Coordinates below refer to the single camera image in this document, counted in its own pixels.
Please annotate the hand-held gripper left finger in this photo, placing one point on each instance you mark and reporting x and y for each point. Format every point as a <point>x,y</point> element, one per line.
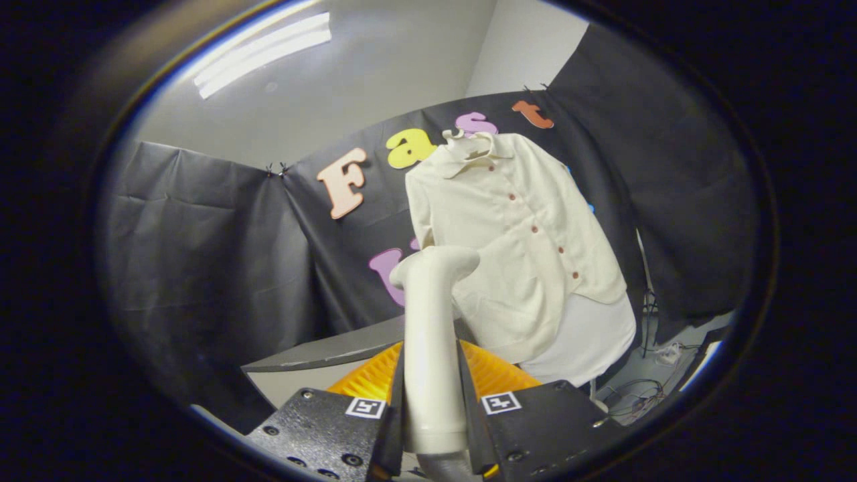
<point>321,428</point>

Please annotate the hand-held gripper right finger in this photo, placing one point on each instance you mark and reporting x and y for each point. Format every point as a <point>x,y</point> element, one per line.
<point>535,428</point>

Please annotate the white garment steamer head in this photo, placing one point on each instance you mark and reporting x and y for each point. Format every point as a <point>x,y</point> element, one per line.
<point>432,348</point>

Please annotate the cream button-up shirt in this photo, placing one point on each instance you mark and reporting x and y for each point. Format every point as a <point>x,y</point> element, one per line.
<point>509,254</point>

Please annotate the thin steamer stand pole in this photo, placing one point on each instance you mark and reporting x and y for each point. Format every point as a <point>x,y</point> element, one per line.
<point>648,301</point>

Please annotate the white cabinet with grey top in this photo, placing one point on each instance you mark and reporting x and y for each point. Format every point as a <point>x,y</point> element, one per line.
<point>321,351</point>

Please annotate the black backdrop cloth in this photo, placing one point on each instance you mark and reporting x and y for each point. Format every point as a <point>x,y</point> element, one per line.
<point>201,254</point>

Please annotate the ceiling light panel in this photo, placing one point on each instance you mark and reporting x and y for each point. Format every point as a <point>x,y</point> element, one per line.
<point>261,53</point>

